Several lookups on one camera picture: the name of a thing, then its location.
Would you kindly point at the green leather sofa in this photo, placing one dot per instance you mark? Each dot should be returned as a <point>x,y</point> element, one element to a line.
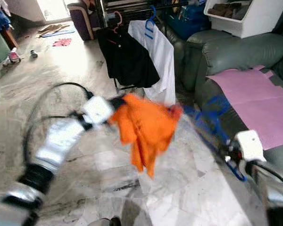
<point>231,52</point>

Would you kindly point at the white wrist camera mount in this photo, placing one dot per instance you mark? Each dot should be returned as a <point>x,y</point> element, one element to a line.
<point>250,145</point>
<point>98,110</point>

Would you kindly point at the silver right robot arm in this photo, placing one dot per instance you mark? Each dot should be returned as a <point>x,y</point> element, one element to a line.
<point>271,188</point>

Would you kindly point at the white shirt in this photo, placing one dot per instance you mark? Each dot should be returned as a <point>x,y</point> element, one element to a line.
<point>162,61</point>

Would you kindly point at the small cup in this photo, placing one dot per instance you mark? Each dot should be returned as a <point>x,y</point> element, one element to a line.
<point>34,54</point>

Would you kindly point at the black drying rack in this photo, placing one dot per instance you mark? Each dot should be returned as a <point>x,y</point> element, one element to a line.
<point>105,9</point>

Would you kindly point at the orange garment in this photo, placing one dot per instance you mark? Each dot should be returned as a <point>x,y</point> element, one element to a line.
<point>141,127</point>

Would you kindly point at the beige blue-edged mat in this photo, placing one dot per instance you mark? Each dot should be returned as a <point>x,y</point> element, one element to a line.
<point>53,30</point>

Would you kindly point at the pink hanger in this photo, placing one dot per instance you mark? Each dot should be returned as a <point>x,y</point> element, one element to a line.
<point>120,20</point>

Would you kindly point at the pink mat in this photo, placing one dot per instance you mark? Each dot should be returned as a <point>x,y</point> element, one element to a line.
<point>250,94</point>

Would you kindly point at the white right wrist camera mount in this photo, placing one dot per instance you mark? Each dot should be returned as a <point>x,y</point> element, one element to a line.
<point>250,145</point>

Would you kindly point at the white storage bin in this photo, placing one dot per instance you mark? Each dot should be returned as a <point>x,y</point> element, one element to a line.
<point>262,23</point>

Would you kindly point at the dark purple armchair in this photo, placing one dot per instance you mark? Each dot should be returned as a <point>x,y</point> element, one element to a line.
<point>84,26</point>

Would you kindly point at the black shirt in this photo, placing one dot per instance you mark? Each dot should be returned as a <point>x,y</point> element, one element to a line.
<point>127,61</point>

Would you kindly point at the blue plastic hanger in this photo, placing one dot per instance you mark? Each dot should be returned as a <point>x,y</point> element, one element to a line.
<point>217,134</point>
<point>149,31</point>

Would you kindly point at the person in blue shorts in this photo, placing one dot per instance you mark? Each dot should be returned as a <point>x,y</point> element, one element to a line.
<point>0,19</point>

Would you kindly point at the pink cloth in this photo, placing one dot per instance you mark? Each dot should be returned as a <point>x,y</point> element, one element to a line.
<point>61,43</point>

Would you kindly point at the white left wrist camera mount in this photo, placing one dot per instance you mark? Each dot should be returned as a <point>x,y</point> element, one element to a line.
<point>98,110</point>

